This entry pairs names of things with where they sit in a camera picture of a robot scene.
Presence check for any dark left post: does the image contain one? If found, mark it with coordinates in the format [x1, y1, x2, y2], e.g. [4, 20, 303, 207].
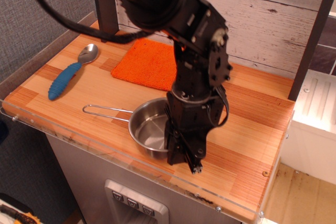
[94, 0, 119, 35]

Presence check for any clear acrylic table guard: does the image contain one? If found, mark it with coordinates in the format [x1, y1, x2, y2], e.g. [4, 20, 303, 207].
[3, 94, 294, 223]

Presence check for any black cable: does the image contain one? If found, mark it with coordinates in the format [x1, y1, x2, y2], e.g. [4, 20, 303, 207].
[22, 0, 153, 45]

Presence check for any blue handled spoon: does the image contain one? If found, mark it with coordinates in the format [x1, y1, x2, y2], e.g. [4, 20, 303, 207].
[48, 44, 99, 100]

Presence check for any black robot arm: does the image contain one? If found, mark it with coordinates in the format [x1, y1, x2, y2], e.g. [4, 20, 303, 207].
[121, 0, 232, 173]

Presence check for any yellow orange object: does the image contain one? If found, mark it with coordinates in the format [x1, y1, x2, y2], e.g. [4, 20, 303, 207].
[14, 213, 40, 224]

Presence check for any orange cloth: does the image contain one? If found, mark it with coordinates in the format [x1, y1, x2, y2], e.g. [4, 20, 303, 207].
[111, 38, 177, 91]

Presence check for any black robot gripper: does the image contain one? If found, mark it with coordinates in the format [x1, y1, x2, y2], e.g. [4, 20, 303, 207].
[164, 91, 226, 174]

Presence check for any silver dispenser panel with buttons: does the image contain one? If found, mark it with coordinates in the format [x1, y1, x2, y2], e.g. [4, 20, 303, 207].
[104, 179, 170, 223]

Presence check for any dark post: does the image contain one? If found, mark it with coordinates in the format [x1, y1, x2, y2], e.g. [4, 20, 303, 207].
[94, 0, 119, 35]
[288, 0, 334, 101]

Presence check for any silver steel pot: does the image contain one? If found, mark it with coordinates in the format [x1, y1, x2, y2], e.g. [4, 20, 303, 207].
[82, 98, 168, 159]

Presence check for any dark right post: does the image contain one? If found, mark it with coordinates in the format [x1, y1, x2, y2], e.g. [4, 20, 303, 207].
[288, 0, 334, 101]

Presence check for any white ridged sink unit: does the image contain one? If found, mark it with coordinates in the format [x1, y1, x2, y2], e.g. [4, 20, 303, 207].
[280, 70, 335, 184]

